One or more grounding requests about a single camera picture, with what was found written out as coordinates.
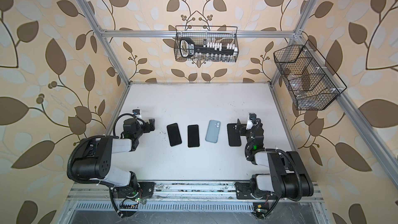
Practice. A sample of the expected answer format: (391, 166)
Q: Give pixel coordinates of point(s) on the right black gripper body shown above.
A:
(244, 131)

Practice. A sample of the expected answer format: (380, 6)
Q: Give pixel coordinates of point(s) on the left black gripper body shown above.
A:
(143, 129)

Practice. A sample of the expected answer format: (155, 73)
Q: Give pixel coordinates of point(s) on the black phone case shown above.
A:
(234, 139)

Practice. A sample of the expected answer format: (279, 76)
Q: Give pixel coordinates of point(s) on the black smartphone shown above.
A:
(174, 134)

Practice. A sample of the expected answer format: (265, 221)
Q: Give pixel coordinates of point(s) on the light blue phone case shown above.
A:
(213, 130)

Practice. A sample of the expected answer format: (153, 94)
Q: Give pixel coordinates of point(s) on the black phone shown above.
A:
(193, 136)

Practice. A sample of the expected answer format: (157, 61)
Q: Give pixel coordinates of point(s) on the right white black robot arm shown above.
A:
(287, 177)

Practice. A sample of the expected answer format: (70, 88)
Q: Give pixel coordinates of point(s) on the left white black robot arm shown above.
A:
(91, 163)

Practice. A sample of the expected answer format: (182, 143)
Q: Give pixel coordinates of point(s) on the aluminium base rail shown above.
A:
(172, 195)

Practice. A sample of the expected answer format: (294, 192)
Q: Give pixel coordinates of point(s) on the right wire basket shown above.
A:
(312, 84)

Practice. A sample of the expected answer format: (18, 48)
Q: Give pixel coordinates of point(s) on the wire basket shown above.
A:
(312, 84)
(225, 34)

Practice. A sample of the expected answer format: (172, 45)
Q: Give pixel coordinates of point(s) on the back wire basket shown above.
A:
(225, 34)

